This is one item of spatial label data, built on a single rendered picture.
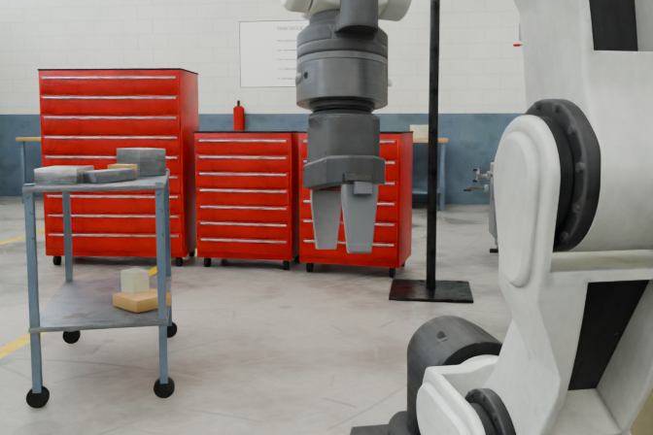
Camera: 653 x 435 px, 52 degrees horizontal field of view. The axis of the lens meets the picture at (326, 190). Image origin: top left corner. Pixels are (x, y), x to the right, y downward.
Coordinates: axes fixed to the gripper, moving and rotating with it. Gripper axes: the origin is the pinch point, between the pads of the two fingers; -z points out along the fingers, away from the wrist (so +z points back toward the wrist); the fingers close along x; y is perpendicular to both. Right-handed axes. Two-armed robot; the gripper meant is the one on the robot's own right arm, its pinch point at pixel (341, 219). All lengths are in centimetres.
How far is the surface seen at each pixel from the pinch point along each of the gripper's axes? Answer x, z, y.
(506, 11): -697, 277, 434
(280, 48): -824, 241, 165
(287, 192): -407, 23, 85
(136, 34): -904, 265, -22
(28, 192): -203, 11, -56
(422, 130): -699, 118, 318
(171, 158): -438, 48, 6
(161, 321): -206, -37, -8
